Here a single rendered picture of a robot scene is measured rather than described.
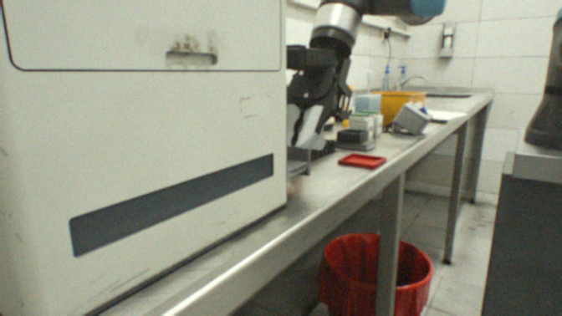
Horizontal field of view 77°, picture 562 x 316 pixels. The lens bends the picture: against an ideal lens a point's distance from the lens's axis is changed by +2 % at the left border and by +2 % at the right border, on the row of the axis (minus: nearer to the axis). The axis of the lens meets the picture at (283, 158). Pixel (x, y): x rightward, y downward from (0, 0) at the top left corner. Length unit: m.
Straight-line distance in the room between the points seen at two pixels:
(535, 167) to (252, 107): 0.46
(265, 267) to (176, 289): 0.09
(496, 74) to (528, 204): 2.47
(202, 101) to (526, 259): 0.61
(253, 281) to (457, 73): 2.92
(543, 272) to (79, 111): 0.71
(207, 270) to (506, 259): 0.56
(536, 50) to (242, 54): 2.88
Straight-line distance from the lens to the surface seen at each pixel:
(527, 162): 0.67
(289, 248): 0.39
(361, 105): 0.97
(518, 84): 3.13
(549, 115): 0.74
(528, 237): 0.73
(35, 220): 0.25
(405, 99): 1.08
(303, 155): 0.50
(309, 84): 0.54
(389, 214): 0.90
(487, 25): 3.16
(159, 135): 0.28
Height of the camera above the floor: 1.04
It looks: 14 degrees down
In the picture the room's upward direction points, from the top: straight up
